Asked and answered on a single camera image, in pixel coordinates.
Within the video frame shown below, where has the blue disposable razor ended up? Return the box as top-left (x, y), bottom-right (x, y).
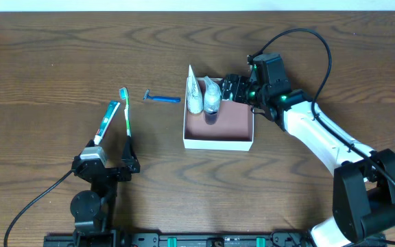
top-left (143, 89), bottom-right (181, 103)

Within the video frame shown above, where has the clear pump bottle dark liquid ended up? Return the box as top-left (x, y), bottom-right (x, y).
top-left (203, 76), bottom-right (221, 125)

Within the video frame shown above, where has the right black cable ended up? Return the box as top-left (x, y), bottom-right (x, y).
top-left (252, 27), bottom-right (395, 245)

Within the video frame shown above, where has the left black cable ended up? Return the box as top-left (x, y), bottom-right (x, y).
top-left (3, 168), bottom-right (77, 247)

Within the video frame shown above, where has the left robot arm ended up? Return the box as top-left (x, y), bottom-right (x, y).
top-left (70, 136), bottom-right (141, 236)

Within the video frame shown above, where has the white Pantene tube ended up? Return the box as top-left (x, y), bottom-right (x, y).
top-left (187, 65), bottom-right (203, 115)

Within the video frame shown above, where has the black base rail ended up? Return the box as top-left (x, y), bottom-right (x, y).
top-left (43, 231), bottom-right (315, 247)

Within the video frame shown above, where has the green white toothbrush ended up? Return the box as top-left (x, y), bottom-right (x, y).
top-left (119, 87), bottom-right (132, 137)

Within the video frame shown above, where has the white cardboard box pink inside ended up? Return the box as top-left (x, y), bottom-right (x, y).
top-left (182, 97), bottom-right (254, 152)

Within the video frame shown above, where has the black cable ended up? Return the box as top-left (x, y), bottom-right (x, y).
top-left (3, 168), bottom-right (77, 247)
top-left (252, 27), bottom-right (395, 245)

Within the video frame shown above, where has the green white toothpaste tube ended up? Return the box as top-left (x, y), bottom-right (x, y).
top-left (93, 101), bottom-right (121, 145)

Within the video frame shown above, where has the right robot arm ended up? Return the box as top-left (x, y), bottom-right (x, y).
top-left (220, 74), bottom-right (395, 246)

